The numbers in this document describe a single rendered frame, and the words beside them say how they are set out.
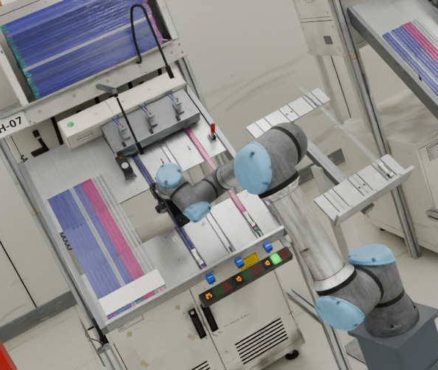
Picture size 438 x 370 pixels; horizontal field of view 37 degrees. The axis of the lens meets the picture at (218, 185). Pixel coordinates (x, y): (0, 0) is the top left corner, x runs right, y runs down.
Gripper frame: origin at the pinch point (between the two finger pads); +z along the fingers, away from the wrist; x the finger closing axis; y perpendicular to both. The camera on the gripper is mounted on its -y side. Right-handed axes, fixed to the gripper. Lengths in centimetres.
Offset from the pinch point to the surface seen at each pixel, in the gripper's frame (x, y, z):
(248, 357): -8, -58, 51
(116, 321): 32.5, -25.5, -7.1
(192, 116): -25.1, 27.5, 2.3
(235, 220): -18.1, -14.7, -3.2
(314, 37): -107, 52, 46
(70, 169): 22.0, 31.8, 9.5
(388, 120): -122, 2, 57
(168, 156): -10.7, 19.1, 6.0
